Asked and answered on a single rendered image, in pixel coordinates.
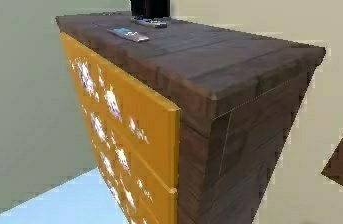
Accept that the dark remote control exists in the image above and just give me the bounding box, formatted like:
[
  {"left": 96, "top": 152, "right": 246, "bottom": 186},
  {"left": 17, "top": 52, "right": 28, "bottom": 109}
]
[{"left": 130, "top": 16, "right": 168, "bottom": 30}]

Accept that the black television set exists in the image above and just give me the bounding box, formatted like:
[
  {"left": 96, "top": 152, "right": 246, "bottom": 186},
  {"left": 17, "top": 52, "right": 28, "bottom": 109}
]
[{"left": 130, "top": 0, "right": 172, "bottom": 19}]

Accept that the grey remote control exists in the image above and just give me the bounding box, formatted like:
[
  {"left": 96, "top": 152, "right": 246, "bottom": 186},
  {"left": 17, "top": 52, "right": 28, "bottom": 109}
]
[{"left": 107, "top": 27, "right": 151, "bottom": 44}]

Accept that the brown chest with orange drawers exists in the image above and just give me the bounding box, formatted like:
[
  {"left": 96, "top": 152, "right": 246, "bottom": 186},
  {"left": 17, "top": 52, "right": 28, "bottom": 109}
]
[{"left": 55, "top": 12, "right": 327, "bottom": 224}]

